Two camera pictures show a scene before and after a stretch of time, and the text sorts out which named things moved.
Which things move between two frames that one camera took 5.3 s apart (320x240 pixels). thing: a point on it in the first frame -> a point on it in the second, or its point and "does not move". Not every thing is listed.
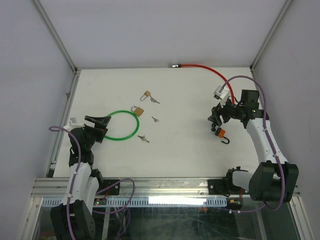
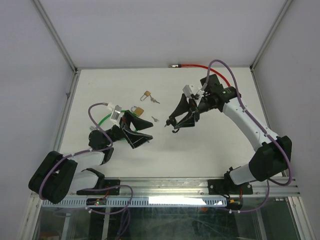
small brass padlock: x=147 y=93 does not move
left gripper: x=100 y=122 -> x=135 y=139
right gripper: x=217 y=111 -> x=182 y=108
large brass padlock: x=138 y=111 does not move
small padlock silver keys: x=153 y=100 does not move
